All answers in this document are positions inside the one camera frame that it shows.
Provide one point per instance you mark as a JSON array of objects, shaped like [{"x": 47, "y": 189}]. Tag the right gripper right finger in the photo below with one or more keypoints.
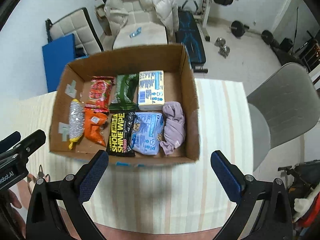
[{"x": 274, "y": 219}]

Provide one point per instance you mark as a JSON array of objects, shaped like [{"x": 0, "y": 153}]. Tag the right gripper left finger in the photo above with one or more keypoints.
[{"x": 44, "y": 219}]

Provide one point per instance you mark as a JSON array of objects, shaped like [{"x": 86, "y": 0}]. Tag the yellow silver scrubber pad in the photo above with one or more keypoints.
[{"x": 76, "y": 122}]

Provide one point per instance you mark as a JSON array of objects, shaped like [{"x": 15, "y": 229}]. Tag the orange snack packet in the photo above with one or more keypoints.
[{"x": 94, "y": 125}]

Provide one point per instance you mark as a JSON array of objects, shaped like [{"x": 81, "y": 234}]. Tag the black shoe shine wipes pack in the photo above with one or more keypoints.
[{"x": 119, "y": 140}]

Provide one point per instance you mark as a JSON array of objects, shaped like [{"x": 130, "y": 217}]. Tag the red floral snack packet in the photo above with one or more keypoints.
[{"x": 99, "y": 93}]

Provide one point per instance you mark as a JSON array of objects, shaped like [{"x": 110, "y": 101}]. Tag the green wipes packet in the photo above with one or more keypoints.
[{"x": 125, "y": 90}]

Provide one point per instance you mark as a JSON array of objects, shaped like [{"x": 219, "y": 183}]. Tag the blue tissue pack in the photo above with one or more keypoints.
[{"x": 147, "y": 132}]

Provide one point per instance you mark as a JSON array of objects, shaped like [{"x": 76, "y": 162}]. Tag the purple soft cloth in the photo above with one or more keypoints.
[{"x": 174, "y": 129}]

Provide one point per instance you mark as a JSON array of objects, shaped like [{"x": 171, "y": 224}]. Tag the white blue small box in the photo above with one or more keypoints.
[{"x": 151, "y": 90}]

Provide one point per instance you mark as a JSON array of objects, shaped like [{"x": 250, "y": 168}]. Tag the left hand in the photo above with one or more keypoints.
[{"x": 12, "y": 223}]

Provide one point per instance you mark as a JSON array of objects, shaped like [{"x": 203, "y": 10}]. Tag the blue foam mat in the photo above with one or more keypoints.
[{"x": 56, "y": 55}]

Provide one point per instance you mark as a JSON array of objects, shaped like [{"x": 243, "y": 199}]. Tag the grey chair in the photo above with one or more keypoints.
[{"x": 282, "y": 108}]

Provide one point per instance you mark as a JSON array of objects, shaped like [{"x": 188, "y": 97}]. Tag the white quilted cushion chair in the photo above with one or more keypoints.
[{"x": 80, "y": 25}]

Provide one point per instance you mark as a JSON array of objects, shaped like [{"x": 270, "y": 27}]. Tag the cardboard box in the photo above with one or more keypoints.
[{"x": 179, "y": 86}]

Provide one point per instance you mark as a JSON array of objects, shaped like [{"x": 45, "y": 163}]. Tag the small blue packet on chair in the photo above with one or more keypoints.
[{"x": 136, "y": 32}]

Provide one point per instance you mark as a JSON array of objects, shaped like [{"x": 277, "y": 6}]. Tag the chrome dumbbell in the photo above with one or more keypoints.
[{"x": 224, "y": 50}]

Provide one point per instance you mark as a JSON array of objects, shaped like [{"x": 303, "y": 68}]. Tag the white chair with jacket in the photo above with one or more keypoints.
[{"x": 153, "y": 31}]

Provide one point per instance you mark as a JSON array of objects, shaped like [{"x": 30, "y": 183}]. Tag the black barbell on floor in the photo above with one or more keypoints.
[{"x": 238, "y": 29}]

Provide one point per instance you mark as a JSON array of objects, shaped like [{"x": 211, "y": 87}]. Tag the black blue weight bench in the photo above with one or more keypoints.
[{"x": 188, "y": 34}]

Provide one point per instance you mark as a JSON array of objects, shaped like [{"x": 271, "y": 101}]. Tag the white puffer jacket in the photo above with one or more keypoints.
[{"x": 120, "y": 13}]

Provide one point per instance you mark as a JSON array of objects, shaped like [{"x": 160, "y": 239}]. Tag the white barbell rack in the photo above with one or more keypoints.
[{"x": 206, "y": 5}]

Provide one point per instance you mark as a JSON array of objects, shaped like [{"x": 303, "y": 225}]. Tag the wooden chair frame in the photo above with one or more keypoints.
[{"x": 308, "y": 53}]

